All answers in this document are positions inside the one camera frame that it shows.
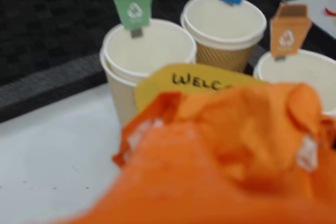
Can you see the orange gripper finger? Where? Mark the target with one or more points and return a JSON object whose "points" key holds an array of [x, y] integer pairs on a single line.
{"points": [[178, 182]]}

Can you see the orange paper ball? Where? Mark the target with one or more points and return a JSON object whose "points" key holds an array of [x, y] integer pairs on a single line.
{"points": [[249, 124]]}

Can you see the yellow welcome sign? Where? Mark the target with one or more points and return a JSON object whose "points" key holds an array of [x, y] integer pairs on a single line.
{"points": [[162, 82]]}

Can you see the paper cup with green tag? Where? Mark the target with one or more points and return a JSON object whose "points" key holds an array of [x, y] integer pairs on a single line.
{"points": [[147, 51]]}

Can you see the short black foam strip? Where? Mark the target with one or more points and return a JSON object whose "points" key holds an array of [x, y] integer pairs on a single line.
{"points": [[52, 85]]}

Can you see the paper cup with orange tag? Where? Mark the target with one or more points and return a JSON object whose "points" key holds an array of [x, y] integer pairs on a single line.
{"points": [[302, 77]]}

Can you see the paper cup with blue tag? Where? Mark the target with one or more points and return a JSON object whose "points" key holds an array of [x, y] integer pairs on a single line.
{"points": [[223, 24]]}

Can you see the green recycling bin tag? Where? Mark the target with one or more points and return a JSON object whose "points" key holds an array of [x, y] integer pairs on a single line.
{"points": [[134, 6]]}

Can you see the orange recycling bin tag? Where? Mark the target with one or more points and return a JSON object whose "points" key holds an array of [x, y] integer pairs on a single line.
{"points": [[288, 32]]}

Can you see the small red item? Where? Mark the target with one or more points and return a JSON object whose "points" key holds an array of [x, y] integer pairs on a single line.
{"points": [[330, 11]]}

